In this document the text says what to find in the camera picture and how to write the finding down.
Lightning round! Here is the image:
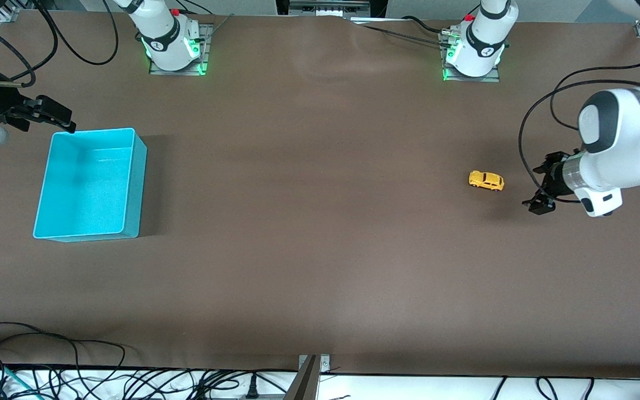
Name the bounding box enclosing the thin grey cable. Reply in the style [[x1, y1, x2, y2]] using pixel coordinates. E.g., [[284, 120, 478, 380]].
[[201, 13, 236, 45]]

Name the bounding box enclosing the black looping cable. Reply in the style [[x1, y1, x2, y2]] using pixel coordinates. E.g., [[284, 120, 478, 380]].
[[0, 321, 127, 372]]

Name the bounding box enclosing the black hanging right arm cable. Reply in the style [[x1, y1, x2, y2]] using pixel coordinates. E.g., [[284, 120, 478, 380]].
[[31, 0, 119, 66]]

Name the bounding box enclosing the black looped floor cable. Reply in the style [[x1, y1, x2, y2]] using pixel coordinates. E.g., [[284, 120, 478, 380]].
[[536, 377, 561, 400]]

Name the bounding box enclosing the yellow beetle toy car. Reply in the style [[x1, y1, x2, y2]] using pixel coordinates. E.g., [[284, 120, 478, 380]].
[[468, 170, 505, 192]]

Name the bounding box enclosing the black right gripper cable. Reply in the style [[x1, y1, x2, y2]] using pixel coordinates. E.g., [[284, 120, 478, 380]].
[[0, 14, 37, 88]]

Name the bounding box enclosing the short black table cable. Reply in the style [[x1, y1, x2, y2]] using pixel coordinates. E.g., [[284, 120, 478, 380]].
[[402, 15, 444, 34]]

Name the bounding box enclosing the small metal table bracket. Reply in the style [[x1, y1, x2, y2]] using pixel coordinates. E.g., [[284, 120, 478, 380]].
[[298, 354, 331, 374]]

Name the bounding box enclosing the grey metal mast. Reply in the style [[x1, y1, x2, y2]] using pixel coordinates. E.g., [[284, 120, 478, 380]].
[[283, 356, 321, 400]]

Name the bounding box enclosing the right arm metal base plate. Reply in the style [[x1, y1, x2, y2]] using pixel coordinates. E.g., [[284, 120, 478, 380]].
[[149, 23, 214, 76]]

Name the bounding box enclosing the long black table cable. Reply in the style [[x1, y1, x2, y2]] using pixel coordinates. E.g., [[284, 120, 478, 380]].
[[348, 18, 454, 49]]

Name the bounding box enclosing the turquoise plastic bin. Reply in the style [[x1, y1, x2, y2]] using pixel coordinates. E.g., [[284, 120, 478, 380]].
[[33, 128, 148, 243]]

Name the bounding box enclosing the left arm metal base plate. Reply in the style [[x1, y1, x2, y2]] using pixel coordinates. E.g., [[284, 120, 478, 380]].
[[441, 29, 502, 83]]

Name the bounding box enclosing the grey power strip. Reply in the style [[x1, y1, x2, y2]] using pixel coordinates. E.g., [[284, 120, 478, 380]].
[[288, 0, 372, 16]]

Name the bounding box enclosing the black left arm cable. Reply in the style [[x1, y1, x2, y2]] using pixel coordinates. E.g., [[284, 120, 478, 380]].
[[518, 53, 640, 206]]

